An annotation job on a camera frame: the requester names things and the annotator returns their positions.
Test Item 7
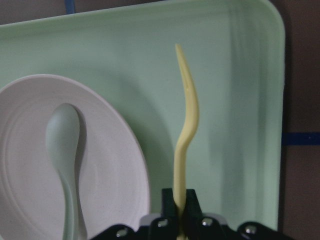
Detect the light green tray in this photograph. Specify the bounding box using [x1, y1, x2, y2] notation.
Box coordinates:
[0, 0, 285, 228]

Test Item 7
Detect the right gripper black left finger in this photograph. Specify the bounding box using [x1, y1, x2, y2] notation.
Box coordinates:
[93, 188, 179, 240]

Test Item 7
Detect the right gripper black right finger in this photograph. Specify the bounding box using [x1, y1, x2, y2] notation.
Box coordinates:
[183, 189, 290, 240]

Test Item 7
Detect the cream round plate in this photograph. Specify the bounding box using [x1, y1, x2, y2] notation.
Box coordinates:
[0, 75, 150, 240]

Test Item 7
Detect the pale green spoon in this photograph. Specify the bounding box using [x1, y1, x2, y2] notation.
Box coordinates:
[45, 103, 86, 240]

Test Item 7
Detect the yellow plastic fork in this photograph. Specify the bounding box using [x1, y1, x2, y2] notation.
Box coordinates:
[172, 43, 200, 240]

